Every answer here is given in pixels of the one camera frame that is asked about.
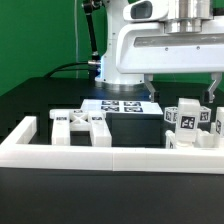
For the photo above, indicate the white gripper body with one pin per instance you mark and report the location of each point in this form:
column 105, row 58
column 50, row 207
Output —
column 145, row 48

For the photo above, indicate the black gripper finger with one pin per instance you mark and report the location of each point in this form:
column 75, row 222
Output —
column 154, row 95
column 216, row 78

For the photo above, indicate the white chair seat part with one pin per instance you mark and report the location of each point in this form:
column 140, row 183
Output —
column 204, row 140

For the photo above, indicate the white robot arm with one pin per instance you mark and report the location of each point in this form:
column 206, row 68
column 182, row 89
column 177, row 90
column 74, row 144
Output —
column 184, row 16

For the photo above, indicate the white chair back part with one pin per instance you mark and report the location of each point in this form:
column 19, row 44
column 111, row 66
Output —
column 66, row 121

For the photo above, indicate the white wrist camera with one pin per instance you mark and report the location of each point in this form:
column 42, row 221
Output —
column 145, row 10

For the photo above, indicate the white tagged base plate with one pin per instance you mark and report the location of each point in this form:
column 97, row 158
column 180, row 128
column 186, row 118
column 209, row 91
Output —
column 103, row 107

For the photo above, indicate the white U-shaped fence frame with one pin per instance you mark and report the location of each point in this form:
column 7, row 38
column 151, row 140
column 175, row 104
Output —
column 18, row 152

